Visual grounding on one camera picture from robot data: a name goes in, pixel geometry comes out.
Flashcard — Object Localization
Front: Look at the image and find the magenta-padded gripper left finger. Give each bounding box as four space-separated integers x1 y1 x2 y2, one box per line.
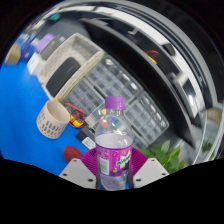
59 148 99 190

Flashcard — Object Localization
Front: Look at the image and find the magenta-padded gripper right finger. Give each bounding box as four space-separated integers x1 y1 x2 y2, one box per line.
128 147 170 189

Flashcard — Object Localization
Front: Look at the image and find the clear bottle with purple cap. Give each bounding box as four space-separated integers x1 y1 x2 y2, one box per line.
94 96 135 191

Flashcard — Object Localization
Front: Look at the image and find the flat round red coaster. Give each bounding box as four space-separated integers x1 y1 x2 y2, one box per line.
63 145 84 164

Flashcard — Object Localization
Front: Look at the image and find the green potted plant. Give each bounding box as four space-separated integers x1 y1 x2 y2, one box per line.
139 139 191 175

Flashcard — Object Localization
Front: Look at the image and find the black box with white label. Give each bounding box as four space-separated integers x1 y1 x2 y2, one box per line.
75 128 98 150

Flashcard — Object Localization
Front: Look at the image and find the yellow multimeter with red leads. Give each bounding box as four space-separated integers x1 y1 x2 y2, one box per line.
63 102 86 129

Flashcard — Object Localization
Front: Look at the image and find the beige perforated cup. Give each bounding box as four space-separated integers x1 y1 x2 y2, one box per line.
36 99 71 140

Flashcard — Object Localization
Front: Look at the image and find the clear box with coloured parts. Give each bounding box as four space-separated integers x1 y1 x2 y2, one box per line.
84 103 111 129

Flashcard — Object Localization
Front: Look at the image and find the white shelf unit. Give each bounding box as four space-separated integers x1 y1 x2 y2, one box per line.
196 99 224 164

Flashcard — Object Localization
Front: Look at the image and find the black flat device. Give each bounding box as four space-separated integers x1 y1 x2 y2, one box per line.
45 56 82 98

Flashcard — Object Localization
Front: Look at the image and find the white perforated basket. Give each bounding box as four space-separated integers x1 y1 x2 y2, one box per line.
37 32 106 101

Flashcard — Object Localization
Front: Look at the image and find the dark grey box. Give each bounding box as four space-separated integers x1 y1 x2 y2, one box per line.
39 38 64 61

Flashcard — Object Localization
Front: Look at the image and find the blue box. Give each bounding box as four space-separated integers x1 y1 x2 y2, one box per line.
19 39 38 61

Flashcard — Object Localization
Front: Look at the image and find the purple box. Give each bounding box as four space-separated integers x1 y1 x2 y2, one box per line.
34 33 56 54

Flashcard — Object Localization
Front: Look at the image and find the brown cardboard box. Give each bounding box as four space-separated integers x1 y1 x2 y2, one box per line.
3 43 23 66

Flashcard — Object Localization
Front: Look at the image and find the teal device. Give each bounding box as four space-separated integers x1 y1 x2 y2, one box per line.
48 12 63 22

